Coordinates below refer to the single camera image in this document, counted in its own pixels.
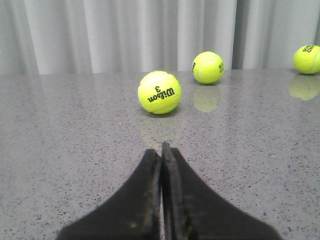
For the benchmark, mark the Roland Garros tennis ball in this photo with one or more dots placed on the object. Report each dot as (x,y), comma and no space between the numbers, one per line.
(208,67)

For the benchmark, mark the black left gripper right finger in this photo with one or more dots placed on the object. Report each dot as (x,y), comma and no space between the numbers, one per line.
(193,211)

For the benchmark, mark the middle back tennis ball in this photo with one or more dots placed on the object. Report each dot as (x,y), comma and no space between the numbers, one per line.
(306,59)

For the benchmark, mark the grey pleated curtain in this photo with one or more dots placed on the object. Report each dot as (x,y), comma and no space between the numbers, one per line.
(107,36)

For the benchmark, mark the Wilson 3 tennis ball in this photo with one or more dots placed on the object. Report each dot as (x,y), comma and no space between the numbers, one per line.
(159,92)

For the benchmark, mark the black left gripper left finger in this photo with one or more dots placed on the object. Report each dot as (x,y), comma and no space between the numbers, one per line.
(132,213)

